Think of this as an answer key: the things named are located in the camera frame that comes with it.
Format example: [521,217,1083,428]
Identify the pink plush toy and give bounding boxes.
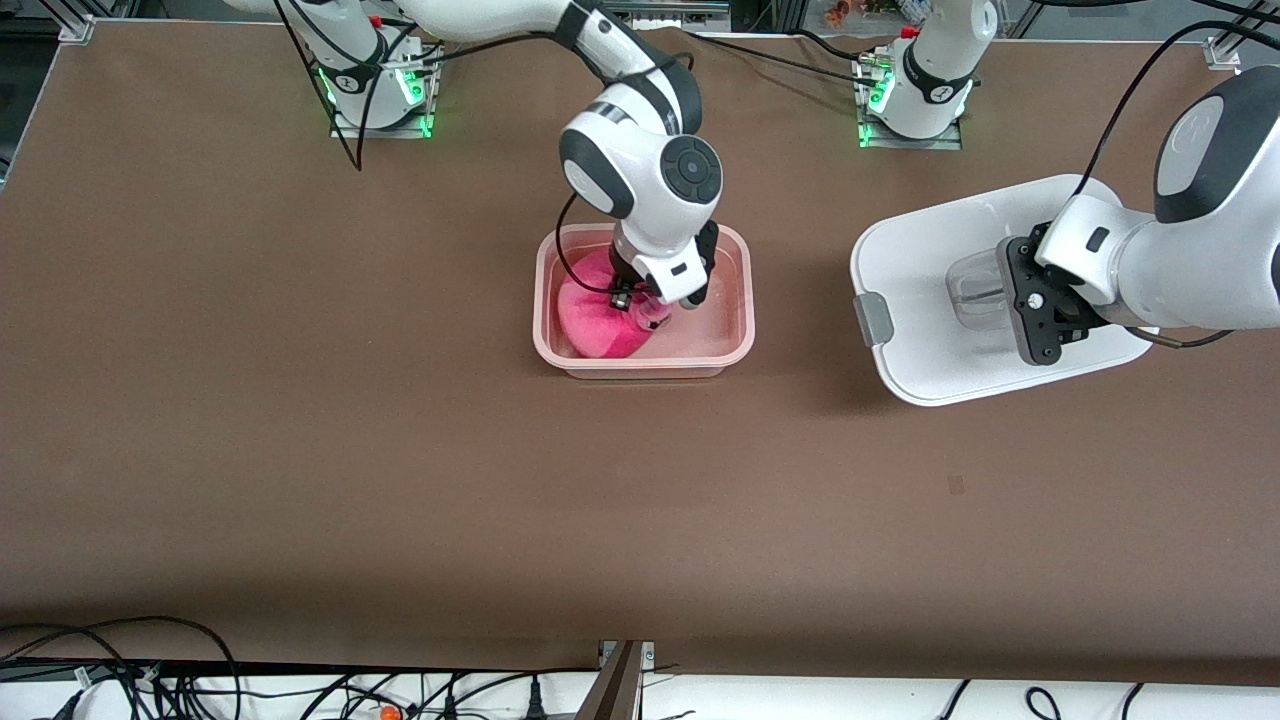
[557,250,661,359]

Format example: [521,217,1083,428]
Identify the black cable across table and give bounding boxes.
[688,28,863,83]

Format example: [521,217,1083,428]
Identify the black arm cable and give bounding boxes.
[272,0,701,296]
[1085,18,1280,349]

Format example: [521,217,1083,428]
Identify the white box lid grey latches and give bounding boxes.
[850,173,1161,408]

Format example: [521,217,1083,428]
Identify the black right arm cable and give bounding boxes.
[272,0,701,296]

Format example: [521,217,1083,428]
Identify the aluminium frame profile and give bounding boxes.
[1205,0,1280,69]

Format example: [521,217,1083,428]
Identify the black looped cable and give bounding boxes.
[0,617,241,720]

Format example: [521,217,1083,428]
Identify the grey metal rail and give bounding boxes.
[600,0,731,21]

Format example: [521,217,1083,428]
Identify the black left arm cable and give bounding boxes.
[1085,18,1280,349]

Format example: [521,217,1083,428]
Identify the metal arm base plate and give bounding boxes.
[330,45,441,139]
[858,60,963,151]

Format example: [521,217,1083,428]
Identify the pink plastic box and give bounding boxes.
[533,222,756,379]

